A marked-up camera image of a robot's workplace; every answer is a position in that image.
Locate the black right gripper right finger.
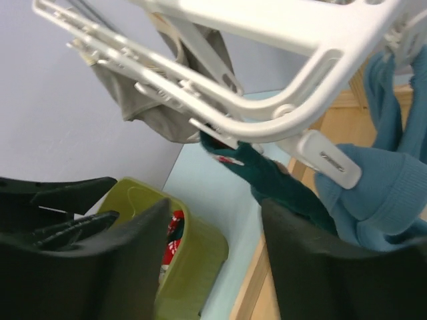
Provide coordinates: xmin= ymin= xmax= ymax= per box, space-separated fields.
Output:
xmin=261 ymin=199 xmax=426 ymax=319

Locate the grey beige sock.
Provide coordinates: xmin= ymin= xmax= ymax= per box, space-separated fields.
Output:
xmin=89 ymin=13 xmax=244 ymax=145

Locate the light blue sock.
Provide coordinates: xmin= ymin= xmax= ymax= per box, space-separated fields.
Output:
xmin=314 ymin=48 xmax=426 ymax=251

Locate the white plastic clip hanger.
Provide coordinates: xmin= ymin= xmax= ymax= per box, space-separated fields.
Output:
xmin=32 ymin=1 xmax=426 ymax=189

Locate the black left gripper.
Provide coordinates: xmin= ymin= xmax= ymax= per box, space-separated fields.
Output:
xmin=1 ymin=177 xmax=119 ymax=247

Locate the red christmas sock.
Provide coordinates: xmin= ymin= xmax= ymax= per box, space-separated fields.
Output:
xmin=159 ymin=210 xmax=185 ymax=281

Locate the dark green christmas sock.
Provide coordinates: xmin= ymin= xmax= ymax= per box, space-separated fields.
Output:
xmin=199 ymin=131 xmax=338 ymax=236

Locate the olive green plastic bin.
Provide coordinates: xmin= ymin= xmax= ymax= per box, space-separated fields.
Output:
xmin=98 ymin=177 xmax=229 ymax=319

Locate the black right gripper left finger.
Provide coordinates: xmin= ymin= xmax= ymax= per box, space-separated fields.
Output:
xmin=1 ymin=199 xmax=171 ymax=319

